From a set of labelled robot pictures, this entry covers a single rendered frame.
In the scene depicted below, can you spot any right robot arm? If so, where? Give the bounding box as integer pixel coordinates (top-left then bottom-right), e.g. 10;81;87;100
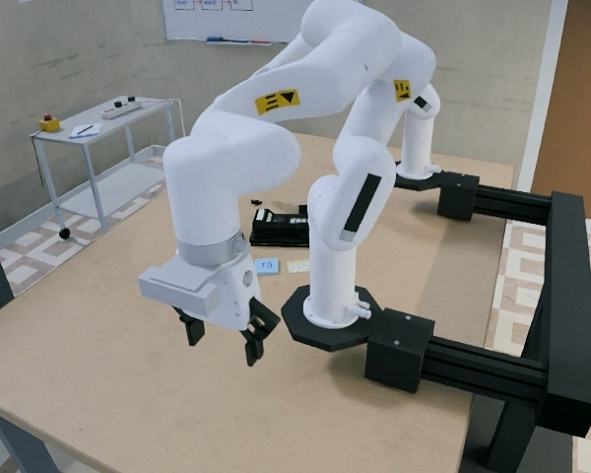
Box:
249;33;441;179

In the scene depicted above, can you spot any black telephone handset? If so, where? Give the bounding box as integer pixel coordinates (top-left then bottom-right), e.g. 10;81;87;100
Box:
254;222;309;237

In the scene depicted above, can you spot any light blue sticky note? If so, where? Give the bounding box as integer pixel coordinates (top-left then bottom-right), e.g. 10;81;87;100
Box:
254;258;278;275

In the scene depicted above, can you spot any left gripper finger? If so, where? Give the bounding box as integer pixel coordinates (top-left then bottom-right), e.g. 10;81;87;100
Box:
239;296;281;367
172;306;206;347

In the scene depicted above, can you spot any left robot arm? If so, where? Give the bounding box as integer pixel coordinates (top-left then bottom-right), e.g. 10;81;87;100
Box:
138;0;436;328

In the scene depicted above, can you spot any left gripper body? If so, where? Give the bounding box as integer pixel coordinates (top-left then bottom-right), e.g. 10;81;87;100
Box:
183;252;262;331

